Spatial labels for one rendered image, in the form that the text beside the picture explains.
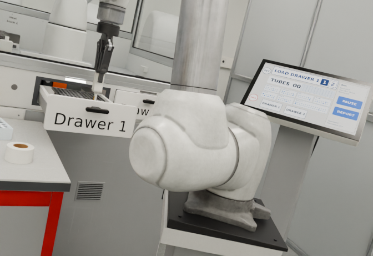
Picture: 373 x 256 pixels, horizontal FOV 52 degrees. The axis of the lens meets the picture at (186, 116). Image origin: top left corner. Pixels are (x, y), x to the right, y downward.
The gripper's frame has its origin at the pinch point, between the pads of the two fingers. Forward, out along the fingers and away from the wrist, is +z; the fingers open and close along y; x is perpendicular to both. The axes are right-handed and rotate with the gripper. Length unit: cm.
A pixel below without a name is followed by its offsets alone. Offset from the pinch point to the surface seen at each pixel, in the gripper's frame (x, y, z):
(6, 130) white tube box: 26.7, -6.2, 18.6
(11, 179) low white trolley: 26, -37, 22
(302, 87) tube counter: -91, -3, -13
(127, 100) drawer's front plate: -19.8, 21.3, 8.1
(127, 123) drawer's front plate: -9.3, -10.7, 10.8
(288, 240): -167, 48, 94
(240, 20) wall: -263, 313, -77
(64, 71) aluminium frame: 7.3, 22.7, 1.0
